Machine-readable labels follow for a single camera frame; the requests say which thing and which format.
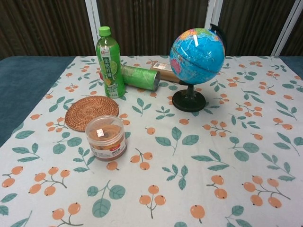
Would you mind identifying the blue globe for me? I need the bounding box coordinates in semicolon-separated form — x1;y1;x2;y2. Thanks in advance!
169;23;226;112

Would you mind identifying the green cylindrical can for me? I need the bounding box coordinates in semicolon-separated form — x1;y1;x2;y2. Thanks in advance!
121;65;161;91

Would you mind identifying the floral patterned tablecloth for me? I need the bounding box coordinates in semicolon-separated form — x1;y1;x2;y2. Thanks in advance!
0;55;303;227

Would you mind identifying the brown cardboard box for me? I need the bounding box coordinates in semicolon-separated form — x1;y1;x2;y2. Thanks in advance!
149;61;187;85

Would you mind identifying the clear plastic snack jar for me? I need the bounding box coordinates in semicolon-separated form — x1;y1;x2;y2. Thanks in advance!
85;115;127;162

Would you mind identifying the woven round coaster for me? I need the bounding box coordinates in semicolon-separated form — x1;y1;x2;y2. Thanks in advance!
64;95;120;132

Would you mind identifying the green drink bottle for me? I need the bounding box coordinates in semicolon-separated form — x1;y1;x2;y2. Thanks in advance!
95;26;126;99

